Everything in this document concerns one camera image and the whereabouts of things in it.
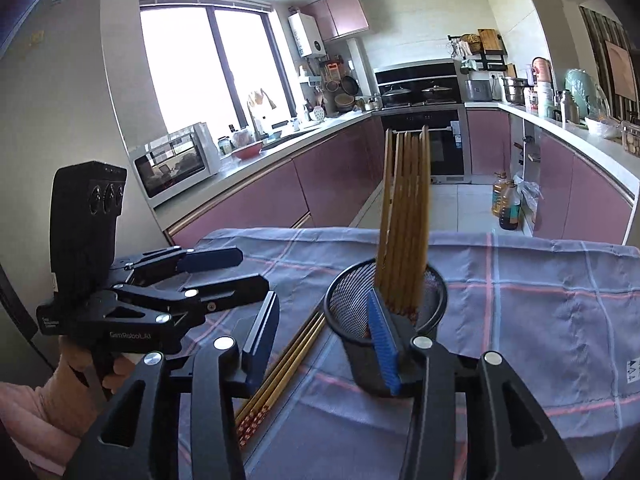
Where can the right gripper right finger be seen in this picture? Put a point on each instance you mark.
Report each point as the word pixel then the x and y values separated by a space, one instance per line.
pixel 509 434

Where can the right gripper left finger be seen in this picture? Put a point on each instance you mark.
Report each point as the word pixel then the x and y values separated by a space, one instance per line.
pixel 137 435

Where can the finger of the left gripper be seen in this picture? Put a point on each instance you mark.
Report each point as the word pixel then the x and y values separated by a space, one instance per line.
pixel 150 268
pixel 210 294

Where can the person's left hand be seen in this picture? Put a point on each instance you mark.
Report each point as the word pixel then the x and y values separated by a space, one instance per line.
pixel 110 371

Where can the white microwave oven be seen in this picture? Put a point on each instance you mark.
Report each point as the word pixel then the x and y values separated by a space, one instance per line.
pixel 174 163

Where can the black mesh pen holder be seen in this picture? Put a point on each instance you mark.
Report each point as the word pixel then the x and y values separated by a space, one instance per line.
pixel 377 342

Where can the blue plaid tablecloth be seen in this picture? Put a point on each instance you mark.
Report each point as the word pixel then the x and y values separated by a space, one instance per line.
pixel 564 314

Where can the pink bowl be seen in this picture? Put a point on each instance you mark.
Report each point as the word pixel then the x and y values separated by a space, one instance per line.
pixel 248 152

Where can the dark oil bottle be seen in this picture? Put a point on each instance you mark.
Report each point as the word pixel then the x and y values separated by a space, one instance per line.
pixel 510 208

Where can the yellow oil bottle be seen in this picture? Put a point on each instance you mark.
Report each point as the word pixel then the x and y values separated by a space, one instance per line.
pixel 497 193

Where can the left black wok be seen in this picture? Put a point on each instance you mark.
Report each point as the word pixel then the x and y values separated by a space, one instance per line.
pixel 396 97

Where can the black wok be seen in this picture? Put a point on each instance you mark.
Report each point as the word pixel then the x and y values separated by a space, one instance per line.
pixel 438 94
pixel 396 97

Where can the white water heater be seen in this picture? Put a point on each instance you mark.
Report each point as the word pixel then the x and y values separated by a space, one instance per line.
pixel 306 34

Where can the black built-in oven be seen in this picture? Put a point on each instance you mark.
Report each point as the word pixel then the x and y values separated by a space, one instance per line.
pixel 447 159

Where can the right black wok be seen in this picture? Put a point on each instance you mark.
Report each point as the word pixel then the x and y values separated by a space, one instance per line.
pixel 438 94

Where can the pink upper cabinet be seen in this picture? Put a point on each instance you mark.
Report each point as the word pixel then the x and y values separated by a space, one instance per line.
pixel 337 19

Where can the black range hood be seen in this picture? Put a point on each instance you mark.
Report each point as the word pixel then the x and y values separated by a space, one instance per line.
pixel 404 75

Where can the silver toaster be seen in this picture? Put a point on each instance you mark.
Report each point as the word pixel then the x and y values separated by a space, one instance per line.
pixel 478 90

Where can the steel stock pot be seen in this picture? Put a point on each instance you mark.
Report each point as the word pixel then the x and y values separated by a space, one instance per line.
pixel 514 90

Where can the mint green appliance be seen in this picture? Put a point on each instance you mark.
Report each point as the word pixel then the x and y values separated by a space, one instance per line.
pixel 583 90

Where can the black camera box left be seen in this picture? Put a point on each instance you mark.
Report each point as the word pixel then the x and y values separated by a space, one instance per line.
pixel 85 204

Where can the black wall rack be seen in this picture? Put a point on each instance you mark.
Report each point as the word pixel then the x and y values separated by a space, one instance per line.
pixel 481 51

